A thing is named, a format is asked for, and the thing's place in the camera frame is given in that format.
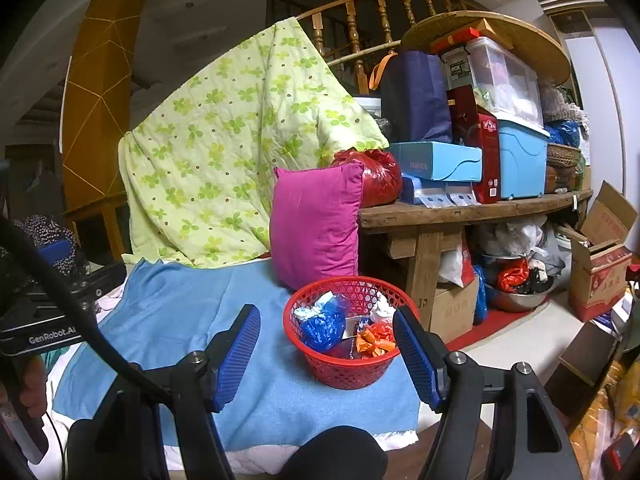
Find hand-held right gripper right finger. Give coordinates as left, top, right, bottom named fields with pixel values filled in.
left=392, top=306, right=586, bottom=480

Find plain cardboard box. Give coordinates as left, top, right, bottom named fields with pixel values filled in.
left=430, top=280, right=481, bottom=345

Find flat red box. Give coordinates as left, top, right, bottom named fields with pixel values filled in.
left=430, top=27, right=481, bottom=53

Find person's dark trouser knee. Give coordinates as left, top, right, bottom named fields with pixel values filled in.
left=295, top=425, right=390, bottom=480

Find green floral quilt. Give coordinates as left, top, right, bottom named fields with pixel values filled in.
left=118, top=17, right=391, bottom=268

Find magenta pillow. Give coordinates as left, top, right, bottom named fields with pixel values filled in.
left=269, top=161, right=366, bottom=292

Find blue white patterned boxes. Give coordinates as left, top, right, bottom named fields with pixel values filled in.
left=400, top=174, right=483, bottom=208

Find small orange plastic bag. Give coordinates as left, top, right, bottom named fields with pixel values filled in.
left=496, top=259, right=531, bottom=293

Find dark framed picture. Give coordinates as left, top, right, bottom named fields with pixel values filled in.
left=5, top=145, right=63, bottom=221

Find flat brown box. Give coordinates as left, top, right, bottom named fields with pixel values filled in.
left=467, top=17, right=516, bottom=38

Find orange wooden pillar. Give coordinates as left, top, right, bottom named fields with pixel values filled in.
left=60, top=0, right=153, bottom=211

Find red floor mat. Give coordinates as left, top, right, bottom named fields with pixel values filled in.
left=445, top=295, right=551, bottom=353

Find orange white plastic bag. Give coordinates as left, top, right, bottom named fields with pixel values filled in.
left=356, top=294, right=399, bottom=359

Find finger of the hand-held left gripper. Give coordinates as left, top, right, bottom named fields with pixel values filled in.
left=84, top=261, right=129, bottom=292
left=37, top=239, right=76, bottom=267

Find light blue carton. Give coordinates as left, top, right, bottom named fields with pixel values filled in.
left=389, top=141, right=483, bottom=183

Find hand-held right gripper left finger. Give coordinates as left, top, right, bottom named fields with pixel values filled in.
left=65, top=304, right=262, bottom=480

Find round bamboo tray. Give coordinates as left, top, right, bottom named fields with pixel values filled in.
left=400, top=10, right=572, bottom=86

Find cardboard box with red print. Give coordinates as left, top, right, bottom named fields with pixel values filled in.
left=567, top=180, right=638, bottom=323

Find navy bag with orange handles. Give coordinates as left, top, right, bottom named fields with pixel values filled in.
left=369, top=50, right=453, bottom=145

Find blue blanket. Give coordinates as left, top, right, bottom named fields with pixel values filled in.
left=52, top=258, right=420, bottom=453

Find white red plastic sack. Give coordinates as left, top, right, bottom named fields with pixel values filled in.
left=437, top=247, right=473, bottom=288

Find red gift box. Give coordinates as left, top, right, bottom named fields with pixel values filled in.
left=446, top=85, right=501, bottom=205

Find black dotted cloth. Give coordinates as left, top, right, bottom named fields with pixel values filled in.
left=12, top=214, right=78, bottom=276

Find large red plastic bag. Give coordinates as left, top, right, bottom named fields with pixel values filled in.
left=331, top=147, right=403, bottom=209

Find metal basin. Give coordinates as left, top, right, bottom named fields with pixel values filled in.
left=482, top=252, right=558, bottom=313

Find grey knitted cloth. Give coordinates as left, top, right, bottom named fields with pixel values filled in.
left=540, top=82, right=591, bottom=123

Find red plastic basket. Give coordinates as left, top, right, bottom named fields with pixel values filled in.
left=283, top=276, right=420, bottom=391

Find wooden stair railing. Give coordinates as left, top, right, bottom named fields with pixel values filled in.
left=267, top=0, right=488, bottom=96

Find light blue storage bin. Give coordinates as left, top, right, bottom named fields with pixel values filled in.
left=492, top=112, right=551, bottom=200

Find flattened brown cardboard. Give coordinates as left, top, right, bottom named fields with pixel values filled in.
left=542, top=317, right=621, bottom=418

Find wooden bench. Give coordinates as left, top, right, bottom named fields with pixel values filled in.
left=357, top=189, right=595, bottom=333

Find yellow sack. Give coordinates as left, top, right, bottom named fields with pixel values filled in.
left=567, top=355, right=640, bottom=480

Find brown woven basket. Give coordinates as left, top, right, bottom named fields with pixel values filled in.
left=545, top=142, right=583, bottom=168

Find clear plastic storage box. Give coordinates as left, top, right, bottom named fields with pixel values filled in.
left=440, top=36, right=545, bottom=128

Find narrow blue plastic bag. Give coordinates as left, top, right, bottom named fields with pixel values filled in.
left=472, top=265, right=490, bottom=326

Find crumpled blue bag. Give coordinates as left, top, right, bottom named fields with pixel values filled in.
left=542, top=119, right=583, bottom=148

